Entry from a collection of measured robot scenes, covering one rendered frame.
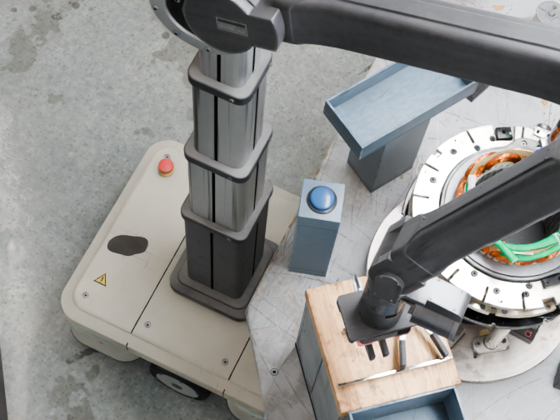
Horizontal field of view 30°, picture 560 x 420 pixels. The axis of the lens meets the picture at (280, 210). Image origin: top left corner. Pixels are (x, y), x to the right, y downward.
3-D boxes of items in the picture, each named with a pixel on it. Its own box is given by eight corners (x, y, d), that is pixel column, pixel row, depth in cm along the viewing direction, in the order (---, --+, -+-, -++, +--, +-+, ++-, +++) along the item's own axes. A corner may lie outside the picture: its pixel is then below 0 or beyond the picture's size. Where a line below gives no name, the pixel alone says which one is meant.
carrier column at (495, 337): (498, 348, 187) (530, 311, 168) (486, 352, 187) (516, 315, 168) (492, 335, 188) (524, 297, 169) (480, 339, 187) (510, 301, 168)
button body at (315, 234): (330, 242, 196) (345, 184, 173) (325, 277, 193) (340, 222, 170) (293, 237, 196) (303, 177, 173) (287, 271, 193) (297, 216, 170)
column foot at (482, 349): (469, 338, 187) (471, 337, 187) (504, 332, 188) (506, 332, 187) (473, 355, 186) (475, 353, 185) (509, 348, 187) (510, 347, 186)
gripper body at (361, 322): (422, 327, 140) (431, 308, 133) (348, 346, 138) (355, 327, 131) (406, 282, 142) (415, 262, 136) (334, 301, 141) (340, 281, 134)
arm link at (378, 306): (379, 249, 130) (361, 287, 127) (431, 272, 129) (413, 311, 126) (372, 270, 136) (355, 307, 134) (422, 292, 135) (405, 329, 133)
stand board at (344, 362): (458, 387, 159) (462, 383, 157) (339, 417, 156) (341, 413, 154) (418, 267, 167) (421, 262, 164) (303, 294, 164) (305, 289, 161)
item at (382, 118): (413, 115, 208) (442, 34, 182) (446, 156, 205) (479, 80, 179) (311, 174, 201) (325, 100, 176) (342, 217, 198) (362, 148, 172)
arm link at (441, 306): (402, 216, 126) (377, 272, 122) (492, 254, 124) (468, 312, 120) (384, 263, 136) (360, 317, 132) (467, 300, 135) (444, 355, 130)
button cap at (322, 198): (335, 190, 172) (336, 187, 171) (332, 212, 170) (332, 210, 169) (311, 187, 172) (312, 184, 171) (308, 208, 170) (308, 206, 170)
